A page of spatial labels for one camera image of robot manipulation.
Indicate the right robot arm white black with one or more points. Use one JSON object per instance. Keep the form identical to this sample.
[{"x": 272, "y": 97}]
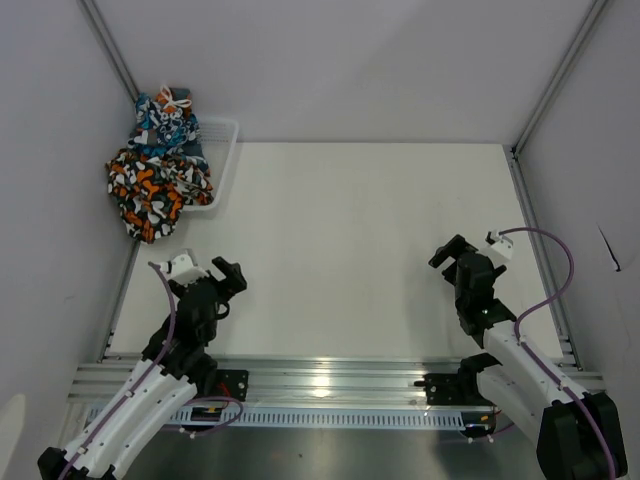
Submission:
[{"x": 576, "y": 434}]

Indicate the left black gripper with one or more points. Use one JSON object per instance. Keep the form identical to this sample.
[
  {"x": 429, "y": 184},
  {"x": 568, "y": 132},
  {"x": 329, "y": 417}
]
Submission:
[{"x": 233, "y": 282}]

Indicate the right aluminium side rail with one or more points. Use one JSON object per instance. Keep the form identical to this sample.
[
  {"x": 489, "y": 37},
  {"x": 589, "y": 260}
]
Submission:
[{"x": 571, "y": 360}]

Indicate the orange black camouflage shorts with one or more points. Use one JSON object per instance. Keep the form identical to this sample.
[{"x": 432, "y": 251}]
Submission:
[{"x": 151, "y": 193}]

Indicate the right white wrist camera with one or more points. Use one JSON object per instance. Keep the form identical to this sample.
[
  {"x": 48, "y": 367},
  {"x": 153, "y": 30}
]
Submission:
[{"x": 499, "y": 247}]

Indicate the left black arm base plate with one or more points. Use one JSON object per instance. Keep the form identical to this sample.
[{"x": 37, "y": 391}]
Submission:
[{"x": 227, "y": 383}]

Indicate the white plastic basket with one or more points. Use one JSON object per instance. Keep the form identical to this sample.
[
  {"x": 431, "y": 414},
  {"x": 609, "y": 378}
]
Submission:
[{"x": 218, "y": 138}]

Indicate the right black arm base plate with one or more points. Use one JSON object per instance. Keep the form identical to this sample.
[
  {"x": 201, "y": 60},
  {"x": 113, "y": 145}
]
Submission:
[{"x": 453, "y": 389}]

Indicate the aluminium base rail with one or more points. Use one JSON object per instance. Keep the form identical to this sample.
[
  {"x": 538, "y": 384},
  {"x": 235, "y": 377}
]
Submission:
[{"x": 320, "y": 382}]

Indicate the blue patterned shorts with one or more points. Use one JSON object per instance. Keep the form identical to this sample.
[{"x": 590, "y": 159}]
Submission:
[{"x": 165, "y": 124}]

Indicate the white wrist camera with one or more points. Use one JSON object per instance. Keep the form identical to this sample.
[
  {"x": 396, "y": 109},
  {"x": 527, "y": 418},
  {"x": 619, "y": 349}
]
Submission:
[
  {"x": 183, "y": 268},
  {"x": 499, "y": 247}
]

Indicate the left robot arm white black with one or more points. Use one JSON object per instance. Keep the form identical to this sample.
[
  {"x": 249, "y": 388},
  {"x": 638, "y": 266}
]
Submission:
[{"x": 173, "y": 371}]

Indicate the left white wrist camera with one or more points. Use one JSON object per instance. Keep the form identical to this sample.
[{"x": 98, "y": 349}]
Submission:
[{"x": 183, "y": 268}]

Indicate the right aluminium corner post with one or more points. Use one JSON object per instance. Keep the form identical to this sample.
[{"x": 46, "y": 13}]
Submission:
[{"x": 561, "y": 73}]

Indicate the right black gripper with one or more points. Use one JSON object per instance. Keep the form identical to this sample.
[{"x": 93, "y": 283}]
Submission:
[{"x": 451, "y": 249}]

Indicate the left aluminium corner post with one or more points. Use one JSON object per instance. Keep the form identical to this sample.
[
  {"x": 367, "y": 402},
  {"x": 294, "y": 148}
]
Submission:
[{"x": 107, "y": 42}]

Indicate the left aluminium side rail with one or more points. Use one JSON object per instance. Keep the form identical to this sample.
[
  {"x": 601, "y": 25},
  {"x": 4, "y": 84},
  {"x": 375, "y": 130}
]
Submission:
[{"x": 118, "y": 301}]

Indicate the white slotted cable duct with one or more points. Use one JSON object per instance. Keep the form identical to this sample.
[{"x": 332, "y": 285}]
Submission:
[{"x": 413, "y": 419}]

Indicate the aluminium corner post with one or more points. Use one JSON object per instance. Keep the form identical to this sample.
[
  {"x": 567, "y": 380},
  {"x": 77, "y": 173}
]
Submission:
[
  {"x": 561, "y": 73},
  {"x": 107, "y": 42}
]

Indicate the aluminium side rail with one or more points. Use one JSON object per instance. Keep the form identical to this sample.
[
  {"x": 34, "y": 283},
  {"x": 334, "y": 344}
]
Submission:
[
  {"x": 118, "y": 301},
  {"x": 571, "y": 360}
]

